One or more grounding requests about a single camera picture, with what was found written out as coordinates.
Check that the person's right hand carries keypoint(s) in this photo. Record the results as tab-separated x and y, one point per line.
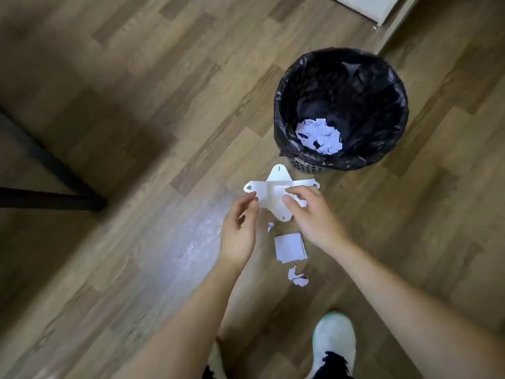
315	224

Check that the person's left hand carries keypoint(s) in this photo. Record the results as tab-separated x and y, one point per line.
236	240

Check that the person's right thumb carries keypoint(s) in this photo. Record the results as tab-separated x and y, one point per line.
291	205

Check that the person's left thumb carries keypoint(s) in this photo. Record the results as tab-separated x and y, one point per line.
252	217

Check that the white paper cutout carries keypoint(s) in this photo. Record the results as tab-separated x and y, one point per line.
268	193

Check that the person's left forearm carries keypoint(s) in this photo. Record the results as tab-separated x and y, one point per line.
189	327

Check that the person's right forearm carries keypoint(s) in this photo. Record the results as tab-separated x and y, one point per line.
406	307

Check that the tiny white paper scrap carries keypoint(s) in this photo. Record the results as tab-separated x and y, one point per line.
270	227

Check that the white square paper sheets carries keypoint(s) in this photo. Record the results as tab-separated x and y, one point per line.
290	247

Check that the black mesh waste basket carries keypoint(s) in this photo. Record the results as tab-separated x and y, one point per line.
307	164

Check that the torn white paper scrap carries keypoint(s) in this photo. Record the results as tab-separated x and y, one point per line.
298	278

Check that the pile of white paper scraps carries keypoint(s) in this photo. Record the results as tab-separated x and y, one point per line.
319	136

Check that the black trash bag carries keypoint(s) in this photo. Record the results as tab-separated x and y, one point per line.
355	98

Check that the white sneaker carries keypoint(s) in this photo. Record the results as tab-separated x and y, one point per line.
335	335

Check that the white furniture panel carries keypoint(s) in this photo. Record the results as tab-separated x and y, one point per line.
367	5

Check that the black table frame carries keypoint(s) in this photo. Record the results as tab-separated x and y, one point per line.
51	199

